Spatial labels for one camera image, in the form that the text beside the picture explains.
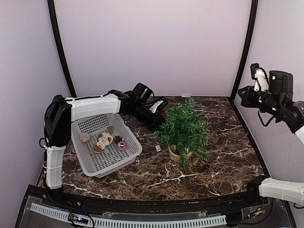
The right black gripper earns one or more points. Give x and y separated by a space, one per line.
246 100

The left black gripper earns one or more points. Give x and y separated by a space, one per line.
156 121

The small potted christmas tree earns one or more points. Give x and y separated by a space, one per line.
184 131

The white plastic basket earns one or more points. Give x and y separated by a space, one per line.
111 159

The red floral plate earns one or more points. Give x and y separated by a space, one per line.
163 113

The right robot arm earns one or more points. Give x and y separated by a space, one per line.
273 94

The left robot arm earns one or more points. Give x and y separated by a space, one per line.
62 112

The pink ball ornament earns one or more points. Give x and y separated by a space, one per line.
122 146

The brown pine cone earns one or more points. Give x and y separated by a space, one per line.
117 139

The small seashell ornament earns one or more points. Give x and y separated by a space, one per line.
110 129

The knit doll ornament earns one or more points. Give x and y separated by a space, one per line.
104 140

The beige fluffy ornament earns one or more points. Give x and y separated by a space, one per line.
84 137

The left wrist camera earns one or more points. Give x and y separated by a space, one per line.
159 104

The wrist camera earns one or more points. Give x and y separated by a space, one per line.
259 75
159 104

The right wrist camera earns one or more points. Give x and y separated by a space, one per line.
259 75

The right black frame post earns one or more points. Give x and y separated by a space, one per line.
246 48

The black front rail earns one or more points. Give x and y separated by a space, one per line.
225 204

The white cable duct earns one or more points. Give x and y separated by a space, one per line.
125 220

